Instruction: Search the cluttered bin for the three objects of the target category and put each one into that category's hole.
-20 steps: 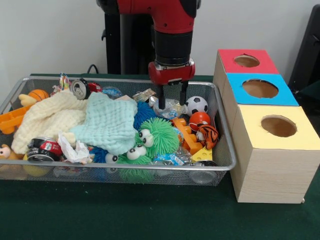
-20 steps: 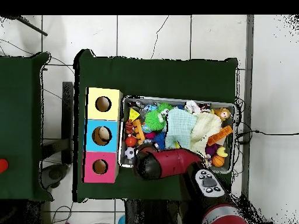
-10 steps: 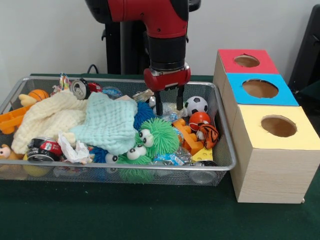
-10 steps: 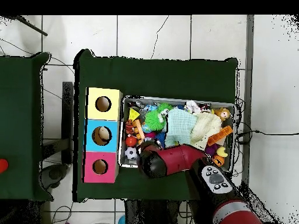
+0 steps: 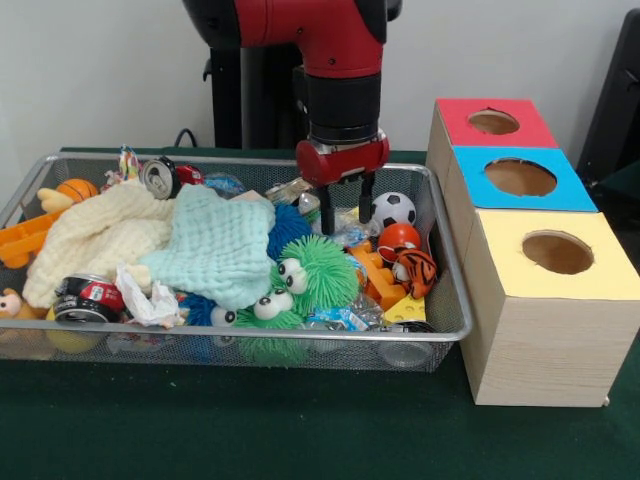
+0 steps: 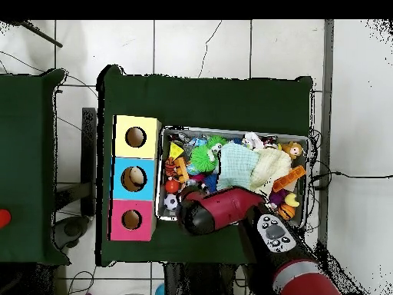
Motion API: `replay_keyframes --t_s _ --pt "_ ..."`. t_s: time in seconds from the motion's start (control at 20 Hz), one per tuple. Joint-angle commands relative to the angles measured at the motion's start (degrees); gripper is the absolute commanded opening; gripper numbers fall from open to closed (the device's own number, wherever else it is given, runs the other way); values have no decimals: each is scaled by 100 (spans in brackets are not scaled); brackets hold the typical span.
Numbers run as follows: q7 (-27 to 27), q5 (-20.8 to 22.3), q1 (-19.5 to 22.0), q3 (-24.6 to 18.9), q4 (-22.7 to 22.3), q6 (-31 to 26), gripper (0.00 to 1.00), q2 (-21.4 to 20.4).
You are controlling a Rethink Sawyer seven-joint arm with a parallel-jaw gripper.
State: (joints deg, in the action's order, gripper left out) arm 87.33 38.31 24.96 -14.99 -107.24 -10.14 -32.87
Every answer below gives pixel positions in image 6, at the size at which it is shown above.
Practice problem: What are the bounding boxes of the mint green muslin cloth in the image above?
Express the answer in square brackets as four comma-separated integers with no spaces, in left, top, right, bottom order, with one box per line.
[216,142,260,191]

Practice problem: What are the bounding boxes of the shallow clear mesh bin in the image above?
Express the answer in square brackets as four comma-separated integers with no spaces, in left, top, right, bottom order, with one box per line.
[157,127,310,230]

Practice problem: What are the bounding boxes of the wooden box with three holes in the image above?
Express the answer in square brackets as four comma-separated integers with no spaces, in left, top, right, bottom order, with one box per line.
[109,114,162,243]

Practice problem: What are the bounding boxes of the large green spiky ball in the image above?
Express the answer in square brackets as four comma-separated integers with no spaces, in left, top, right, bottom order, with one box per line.
[190,146,220,174]

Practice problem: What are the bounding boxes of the orange toy block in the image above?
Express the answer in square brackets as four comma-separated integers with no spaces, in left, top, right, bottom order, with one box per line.
[174,157,191,184]

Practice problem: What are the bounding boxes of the yellow cheese wedge toy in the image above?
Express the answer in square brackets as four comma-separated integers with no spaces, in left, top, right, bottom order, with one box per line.
[168,141,185,162]

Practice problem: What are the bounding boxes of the orange tiger plush toy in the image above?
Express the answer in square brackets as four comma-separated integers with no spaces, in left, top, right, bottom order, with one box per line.
[163,158,180,179]

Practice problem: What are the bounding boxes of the small green spiky ball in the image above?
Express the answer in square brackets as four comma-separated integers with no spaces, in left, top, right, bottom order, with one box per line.
[206,135,227,151]

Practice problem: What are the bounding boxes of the small red ball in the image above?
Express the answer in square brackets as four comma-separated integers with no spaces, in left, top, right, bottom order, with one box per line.
[164,178,181,194]

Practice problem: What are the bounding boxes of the small soccer ball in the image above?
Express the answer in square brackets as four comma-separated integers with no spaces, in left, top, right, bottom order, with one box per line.
[163,193,180,212]

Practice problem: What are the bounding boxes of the cream muslin cloth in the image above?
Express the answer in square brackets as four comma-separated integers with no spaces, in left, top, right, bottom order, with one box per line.
[250,147,293,197]

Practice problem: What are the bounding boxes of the orange plastic toy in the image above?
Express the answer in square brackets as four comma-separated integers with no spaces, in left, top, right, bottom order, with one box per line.
[272,164,307,194]

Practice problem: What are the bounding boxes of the small brown plush doll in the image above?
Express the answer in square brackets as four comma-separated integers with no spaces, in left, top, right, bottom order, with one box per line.
[281,141,305,161]

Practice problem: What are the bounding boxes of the small orange basketball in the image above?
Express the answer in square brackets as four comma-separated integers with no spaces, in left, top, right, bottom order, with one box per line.
[279,204,296,221]

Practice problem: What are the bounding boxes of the green cloth side table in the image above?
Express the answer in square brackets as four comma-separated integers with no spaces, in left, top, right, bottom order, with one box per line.
[0,68,68,265]

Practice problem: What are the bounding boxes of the small red round object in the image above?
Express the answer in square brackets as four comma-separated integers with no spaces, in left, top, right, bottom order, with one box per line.
[0,208,12,228]

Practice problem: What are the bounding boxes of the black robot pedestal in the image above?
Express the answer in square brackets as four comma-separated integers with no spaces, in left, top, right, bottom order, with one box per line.
[162,263,249,295]

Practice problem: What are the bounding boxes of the black cable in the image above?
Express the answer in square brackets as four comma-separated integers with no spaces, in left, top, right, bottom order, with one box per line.
[309,171,393,187]

